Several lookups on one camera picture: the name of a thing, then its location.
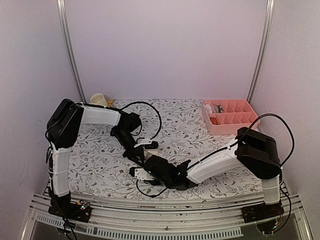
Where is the floral tablecloth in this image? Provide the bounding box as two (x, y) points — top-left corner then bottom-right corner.
(68, 99), (262, 201)

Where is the woven bamboo coaster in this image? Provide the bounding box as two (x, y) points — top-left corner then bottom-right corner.
(106, 99), (115, 107)

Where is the red item in tray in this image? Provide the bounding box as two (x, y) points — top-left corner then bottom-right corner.
(209, 117), (218, 125)

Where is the aluminium frame post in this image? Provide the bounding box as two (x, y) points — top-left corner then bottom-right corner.
(56, 0), (87, 103)
(246, 0), (275, 104)

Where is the right aluminium frame post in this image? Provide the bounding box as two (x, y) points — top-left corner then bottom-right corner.
(246, 0), (275, 104)

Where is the grey boxer briefs white trim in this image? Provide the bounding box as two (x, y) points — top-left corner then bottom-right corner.
(211, 103), (226, 114)

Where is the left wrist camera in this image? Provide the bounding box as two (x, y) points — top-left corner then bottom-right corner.
(134, 138), (159, 150)

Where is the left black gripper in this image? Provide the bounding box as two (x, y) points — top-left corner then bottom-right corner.
(114, 127), (145, 164)

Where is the white item in tray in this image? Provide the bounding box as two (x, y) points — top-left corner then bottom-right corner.
(204, 104), (213, 114)

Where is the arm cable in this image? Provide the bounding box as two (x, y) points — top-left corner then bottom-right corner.
(119, 101), (162, 140)
(246, 113), (295, 171)

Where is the cream ceramic mug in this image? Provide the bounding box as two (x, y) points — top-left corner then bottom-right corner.
(90, 93), (108, 107)

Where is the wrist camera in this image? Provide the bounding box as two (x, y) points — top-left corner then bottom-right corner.
(129, 167), (155, 181)
(134, 138), (159, 150)

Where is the front aluminium rail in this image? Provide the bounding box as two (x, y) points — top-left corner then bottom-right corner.
(21, 192), (313, 240)

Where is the pink divided organizer tray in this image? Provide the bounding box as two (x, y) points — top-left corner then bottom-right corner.
(202, 99), (258, 136)

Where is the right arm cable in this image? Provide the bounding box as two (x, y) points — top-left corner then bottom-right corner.
(246, 113), (295, 171)

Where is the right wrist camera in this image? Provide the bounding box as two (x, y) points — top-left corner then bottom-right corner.
(129, 167), (155, 181)

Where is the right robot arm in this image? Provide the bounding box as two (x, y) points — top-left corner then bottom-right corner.
(143, 127), (282, 218)

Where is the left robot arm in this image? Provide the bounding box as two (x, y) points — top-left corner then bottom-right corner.
(45, 98), (145, 218)

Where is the taupe underwear cream waistband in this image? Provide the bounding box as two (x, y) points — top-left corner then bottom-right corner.
(143, 149), (159, 160)

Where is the left aluminium frame post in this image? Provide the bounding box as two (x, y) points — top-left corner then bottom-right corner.
(56, 0), (87, 103)

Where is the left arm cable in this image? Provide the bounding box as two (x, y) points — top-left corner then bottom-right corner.
(119, 101), (162, 140)

